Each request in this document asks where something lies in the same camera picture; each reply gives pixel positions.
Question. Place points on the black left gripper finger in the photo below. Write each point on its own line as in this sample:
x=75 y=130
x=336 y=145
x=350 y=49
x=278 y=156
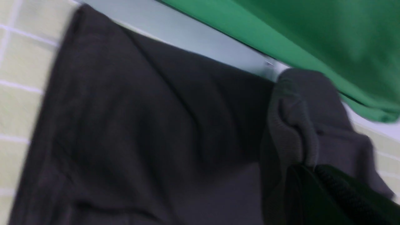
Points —
x=328 y=196

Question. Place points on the dark gray long-sleeve top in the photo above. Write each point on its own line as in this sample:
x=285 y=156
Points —
x=133 y=131

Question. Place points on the green backdrop cloth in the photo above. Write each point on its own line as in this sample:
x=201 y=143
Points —
x=355 y=43

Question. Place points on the light green checkered cloth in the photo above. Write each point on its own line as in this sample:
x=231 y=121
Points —
x=30 y=33

